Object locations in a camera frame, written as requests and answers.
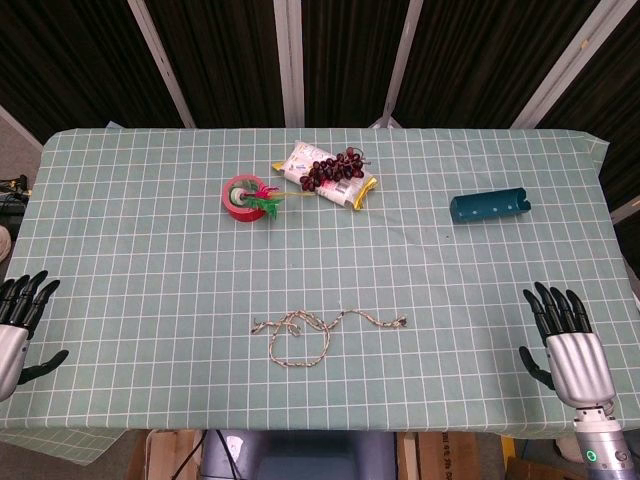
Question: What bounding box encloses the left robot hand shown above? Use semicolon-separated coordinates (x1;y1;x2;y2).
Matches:
0;270;70;403

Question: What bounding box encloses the teal cylinder block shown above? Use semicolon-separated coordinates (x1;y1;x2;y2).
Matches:
449;186;533;226

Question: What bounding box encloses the white yellow snack bag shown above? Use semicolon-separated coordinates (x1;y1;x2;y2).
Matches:
271;140;379;211

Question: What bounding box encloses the white frame post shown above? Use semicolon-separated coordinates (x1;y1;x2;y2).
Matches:
272;0;306;128
368;0;425;130
510;0;627;129
126;0;196;129

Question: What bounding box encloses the black curtain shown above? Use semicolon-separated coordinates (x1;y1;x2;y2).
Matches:
0;0;640;211

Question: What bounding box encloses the cardboard box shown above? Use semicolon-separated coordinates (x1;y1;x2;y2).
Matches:
417;431;482;480

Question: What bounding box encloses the dark red grape bunch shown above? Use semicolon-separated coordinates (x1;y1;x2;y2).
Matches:
299;146;373;194

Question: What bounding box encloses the black cable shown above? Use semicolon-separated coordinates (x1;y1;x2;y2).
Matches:
169;430;207;480

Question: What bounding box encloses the braided beige rope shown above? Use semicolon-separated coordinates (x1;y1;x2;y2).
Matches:
250;309;409;371

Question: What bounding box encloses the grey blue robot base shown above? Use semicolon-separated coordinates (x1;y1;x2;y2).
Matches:
198;428;400;480

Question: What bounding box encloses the green checkered tablecloth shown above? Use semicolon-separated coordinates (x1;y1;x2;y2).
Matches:
0;125;640;454

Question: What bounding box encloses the red tape roll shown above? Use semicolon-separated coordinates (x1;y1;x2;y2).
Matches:
221;173;275;224

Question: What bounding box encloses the green red plastic plant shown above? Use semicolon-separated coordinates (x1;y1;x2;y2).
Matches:
241;181;317;221

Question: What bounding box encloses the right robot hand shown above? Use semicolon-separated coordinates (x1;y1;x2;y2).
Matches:
518;281;619;413

